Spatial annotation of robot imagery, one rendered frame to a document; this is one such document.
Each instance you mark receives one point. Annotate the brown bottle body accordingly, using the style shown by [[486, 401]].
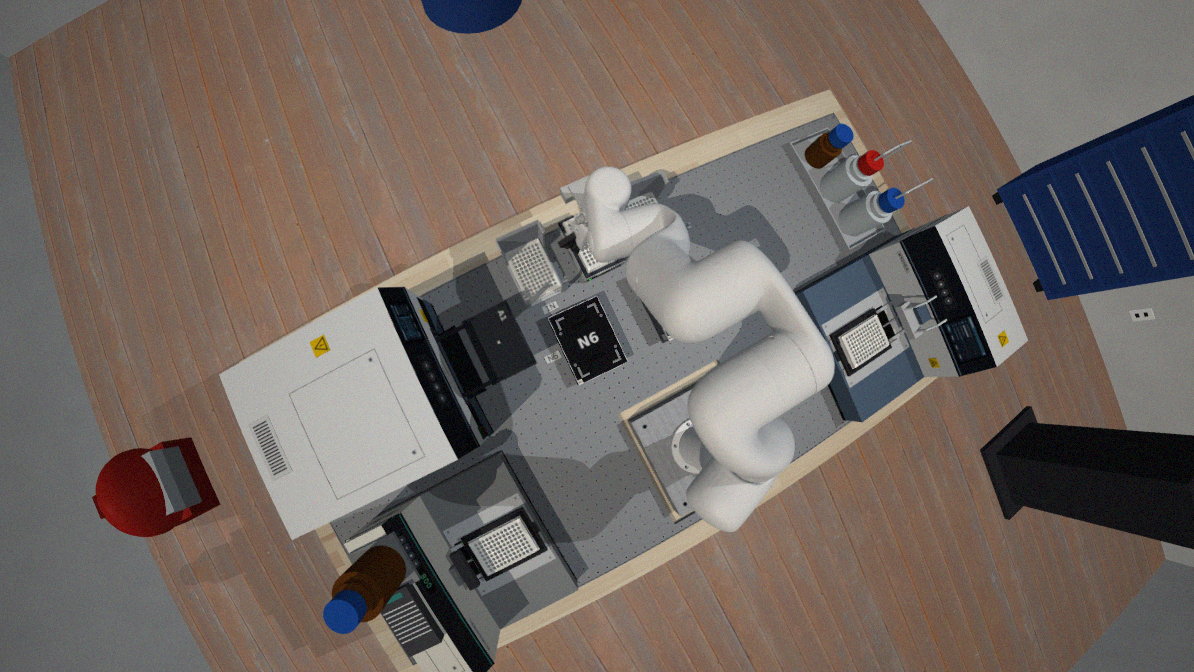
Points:
[[817, 156]]

